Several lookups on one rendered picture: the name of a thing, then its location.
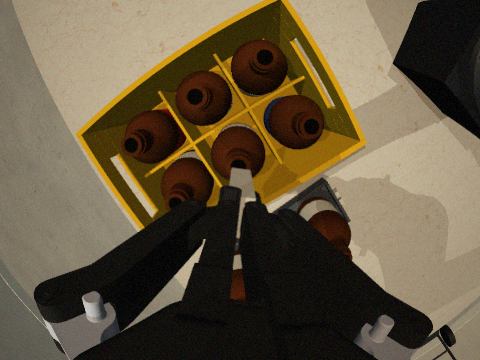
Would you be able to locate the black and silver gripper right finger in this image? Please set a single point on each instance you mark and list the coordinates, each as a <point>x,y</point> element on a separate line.
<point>343,294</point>

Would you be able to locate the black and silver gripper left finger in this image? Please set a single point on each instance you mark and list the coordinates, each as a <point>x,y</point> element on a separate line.
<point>87,306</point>

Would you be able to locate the yellow bottle crate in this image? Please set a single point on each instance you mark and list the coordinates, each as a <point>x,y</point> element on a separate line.
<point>272,20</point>

